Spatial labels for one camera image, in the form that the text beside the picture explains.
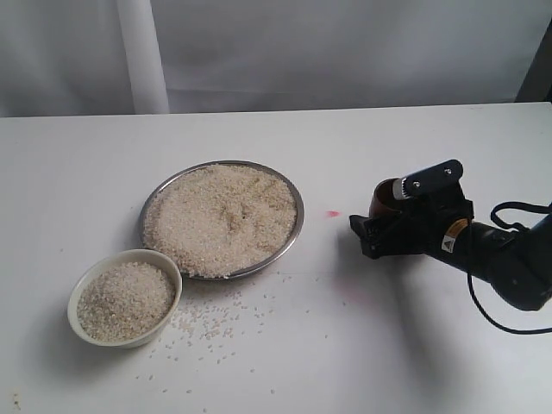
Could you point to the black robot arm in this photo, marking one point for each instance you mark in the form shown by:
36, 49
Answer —
512, 254

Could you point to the white bowl of rice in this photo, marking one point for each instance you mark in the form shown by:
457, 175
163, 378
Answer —
125, 300

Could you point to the brown wooden cup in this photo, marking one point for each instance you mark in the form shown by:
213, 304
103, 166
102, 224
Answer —
383, 199

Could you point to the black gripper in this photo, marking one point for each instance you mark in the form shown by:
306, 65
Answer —
433, 201

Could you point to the steel plate of rice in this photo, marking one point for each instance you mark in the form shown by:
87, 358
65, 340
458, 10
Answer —
222, 219

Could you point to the dark frame post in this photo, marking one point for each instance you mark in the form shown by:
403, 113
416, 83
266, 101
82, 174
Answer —
536, 86

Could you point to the white backdrop curtain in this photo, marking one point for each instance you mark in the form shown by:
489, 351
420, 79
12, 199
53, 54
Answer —
69, 58

